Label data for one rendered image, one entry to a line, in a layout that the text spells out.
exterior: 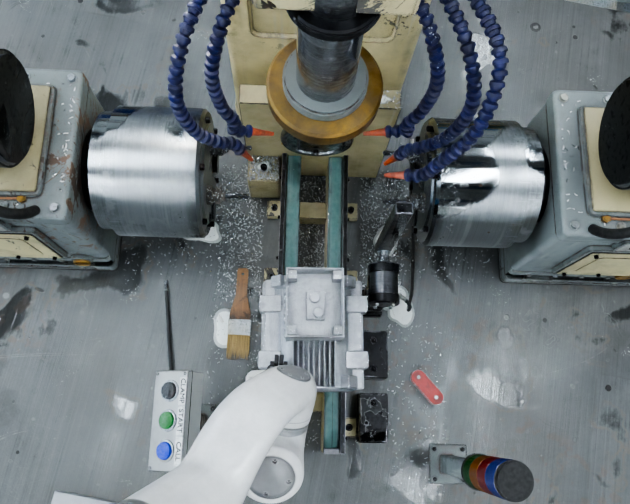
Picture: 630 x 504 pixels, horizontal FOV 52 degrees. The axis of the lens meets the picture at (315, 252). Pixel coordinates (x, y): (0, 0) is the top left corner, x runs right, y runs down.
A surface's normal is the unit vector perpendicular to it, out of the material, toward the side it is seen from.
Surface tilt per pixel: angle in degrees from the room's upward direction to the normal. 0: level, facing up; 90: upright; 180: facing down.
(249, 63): 90
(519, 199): 32
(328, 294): 0
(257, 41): 90
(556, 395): 0
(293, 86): 0
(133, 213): 58
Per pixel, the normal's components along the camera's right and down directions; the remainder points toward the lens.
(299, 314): 0.04, -0.25
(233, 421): -0.15, -0.58
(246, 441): 0.04, -0.46
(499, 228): 0.00, 0.73
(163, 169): 0.03, 0.10
